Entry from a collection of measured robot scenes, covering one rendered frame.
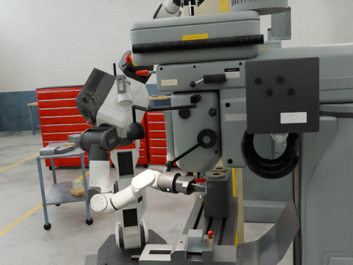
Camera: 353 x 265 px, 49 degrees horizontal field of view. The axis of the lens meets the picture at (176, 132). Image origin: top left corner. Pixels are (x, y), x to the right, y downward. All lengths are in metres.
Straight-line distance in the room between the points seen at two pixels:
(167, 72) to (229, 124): 0.29
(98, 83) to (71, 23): 9.84
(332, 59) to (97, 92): 1.04
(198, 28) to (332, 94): 0.50
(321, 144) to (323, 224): 0.27
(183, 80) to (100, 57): 9.98
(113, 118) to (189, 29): 0.64
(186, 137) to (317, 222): 0.54
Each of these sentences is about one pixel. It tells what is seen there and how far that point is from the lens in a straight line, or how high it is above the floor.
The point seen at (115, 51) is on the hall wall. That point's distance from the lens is 11.17.
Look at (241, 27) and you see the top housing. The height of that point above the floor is 1.84.
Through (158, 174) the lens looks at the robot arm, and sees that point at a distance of 1.66.
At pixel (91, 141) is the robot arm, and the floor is 1.41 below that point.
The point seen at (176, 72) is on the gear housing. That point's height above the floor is 1.70.
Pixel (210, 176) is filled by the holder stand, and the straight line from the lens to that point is 1.89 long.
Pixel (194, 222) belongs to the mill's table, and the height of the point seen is 0.98.
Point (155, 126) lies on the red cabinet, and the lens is 6.30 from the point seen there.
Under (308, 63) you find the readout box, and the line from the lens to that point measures 1.12.
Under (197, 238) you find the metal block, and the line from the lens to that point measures 1.41.
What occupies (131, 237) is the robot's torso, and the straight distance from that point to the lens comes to 2.42.
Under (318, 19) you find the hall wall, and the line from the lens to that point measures 10.63.
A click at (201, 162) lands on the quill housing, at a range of 1.46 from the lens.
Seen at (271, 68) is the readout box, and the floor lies 1.70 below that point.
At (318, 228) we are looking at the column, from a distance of 1.43.
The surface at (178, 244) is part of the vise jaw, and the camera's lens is 1.45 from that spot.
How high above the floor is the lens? 1.73
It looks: 10 degrees down
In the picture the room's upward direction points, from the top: 4 degrees counter-clockwise
